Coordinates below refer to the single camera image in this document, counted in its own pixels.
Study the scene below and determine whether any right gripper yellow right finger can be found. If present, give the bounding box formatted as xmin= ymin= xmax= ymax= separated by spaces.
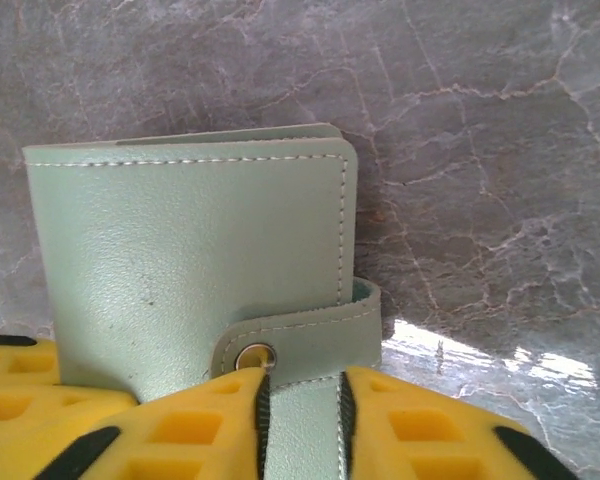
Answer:
xmin=338 ymin=364 xmax=581 ymax=480

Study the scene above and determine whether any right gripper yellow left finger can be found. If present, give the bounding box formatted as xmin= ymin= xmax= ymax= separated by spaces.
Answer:
xmin=29 ymin=368 xmax=272 ymax=480

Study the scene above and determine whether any mint green card holder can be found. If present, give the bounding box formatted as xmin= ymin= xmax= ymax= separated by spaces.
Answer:
xmin=22 ymin=122 xmax=384 ymax=480

